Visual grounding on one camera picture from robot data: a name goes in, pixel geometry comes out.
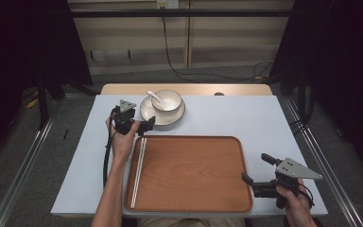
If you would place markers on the aluminium floor rail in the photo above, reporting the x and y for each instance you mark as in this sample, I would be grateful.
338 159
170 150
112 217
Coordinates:
327 164
22 173

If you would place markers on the white bowl with dark rim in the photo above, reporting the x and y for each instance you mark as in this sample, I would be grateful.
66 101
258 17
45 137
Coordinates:
170 101

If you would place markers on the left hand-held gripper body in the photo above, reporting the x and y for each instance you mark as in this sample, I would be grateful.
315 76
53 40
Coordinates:
124 118

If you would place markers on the pale blue table sheet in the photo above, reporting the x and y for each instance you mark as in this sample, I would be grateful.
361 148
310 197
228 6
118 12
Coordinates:
233 119

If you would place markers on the person's left hand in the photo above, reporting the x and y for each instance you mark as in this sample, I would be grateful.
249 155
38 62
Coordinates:
123 142

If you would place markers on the brown wooden tray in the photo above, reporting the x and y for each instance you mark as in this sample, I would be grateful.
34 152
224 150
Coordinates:
195 176

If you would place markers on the white plate with dark rim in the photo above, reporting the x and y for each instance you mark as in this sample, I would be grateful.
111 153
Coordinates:
167 118

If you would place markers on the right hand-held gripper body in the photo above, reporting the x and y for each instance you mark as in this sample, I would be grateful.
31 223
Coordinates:
291 171

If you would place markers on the white ceramic spoon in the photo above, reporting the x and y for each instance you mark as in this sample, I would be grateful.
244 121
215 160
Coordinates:
155 96

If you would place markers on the black curtain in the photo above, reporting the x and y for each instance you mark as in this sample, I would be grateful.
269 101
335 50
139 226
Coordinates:
343 63
19 47

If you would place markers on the person's right hand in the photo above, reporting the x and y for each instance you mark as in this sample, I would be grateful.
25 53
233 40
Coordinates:
293 205

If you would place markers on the white wall socket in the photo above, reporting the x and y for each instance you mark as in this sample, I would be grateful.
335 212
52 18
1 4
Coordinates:
167 3

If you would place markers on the person's beige trousers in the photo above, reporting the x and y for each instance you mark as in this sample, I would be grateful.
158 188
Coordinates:
192 222

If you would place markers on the black metal stand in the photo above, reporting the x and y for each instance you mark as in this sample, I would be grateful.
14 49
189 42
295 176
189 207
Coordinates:
43 101

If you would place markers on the light wooden table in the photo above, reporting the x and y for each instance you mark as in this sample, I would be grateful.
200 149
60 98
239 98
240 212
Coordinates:
242 90

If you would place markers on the black horizontal metal bar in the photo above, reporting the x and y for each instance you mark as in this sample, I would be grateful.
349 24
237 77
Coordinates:
201 13

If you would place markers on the wooden wall post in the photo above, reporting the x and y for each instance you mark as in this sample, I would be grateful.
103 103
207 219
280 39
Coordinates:
188 38

